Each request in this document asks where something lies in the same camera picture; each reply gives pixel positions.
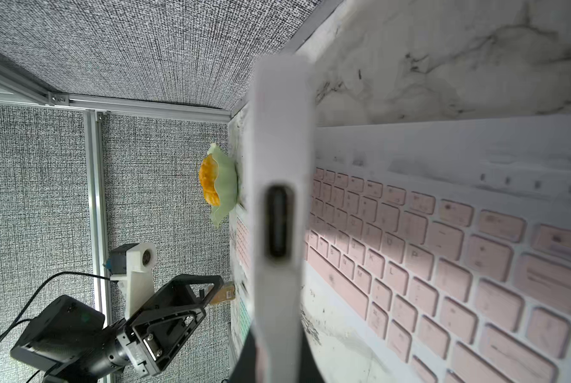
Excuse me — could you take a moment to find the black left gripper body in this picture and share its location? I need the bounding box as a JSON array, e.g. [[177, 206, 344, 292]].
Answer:
[[116, 274, 224, 378]]

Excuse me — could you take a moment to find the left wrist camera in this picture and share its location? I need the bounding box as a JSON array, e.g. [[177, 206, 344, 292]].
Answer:
[[105, 243, 157, 319]]

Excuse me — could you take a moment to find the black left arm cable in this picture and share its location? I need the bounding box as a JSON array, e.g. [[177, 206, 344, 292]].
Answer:
[[0, 270, 112, 383]]

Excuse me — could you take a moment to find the orange bread pastry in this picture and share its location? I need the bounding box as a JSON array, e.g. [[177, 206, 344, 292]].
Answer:
[[199, 154, 220, 207]]

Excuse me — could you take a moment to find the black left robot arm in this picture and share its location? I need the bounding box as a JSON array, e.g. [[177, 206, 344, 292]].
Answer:
[[11, 274, 223, 382]]

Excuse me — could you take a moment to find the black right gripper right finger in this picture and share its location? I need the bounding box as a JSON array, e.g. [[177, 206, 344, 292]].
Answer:
[[298, 335, 325, 383]]

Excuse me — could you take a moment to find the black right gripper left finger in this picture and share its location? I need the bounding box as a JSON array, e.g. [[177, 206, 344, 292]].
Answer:
[[227, 330, 257, 383]]

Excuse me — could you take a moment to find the green leaf-shaped plate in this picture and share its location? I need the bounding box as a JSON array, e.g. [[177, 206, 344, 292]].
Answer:
[[207, 143, 239, 228]]

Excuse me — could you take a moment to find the green keyboard front left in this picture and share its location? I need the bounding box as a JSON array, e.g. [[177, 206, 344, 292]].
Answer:
[[230, 298, 251, 357]]

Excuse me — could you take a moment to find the pink keyboard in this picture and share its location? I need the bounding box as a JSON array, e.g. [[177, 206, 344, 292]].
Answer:
[[230, 213, 251, 296], [302, 115, 571, 382], [243, 54, 314, 382]]

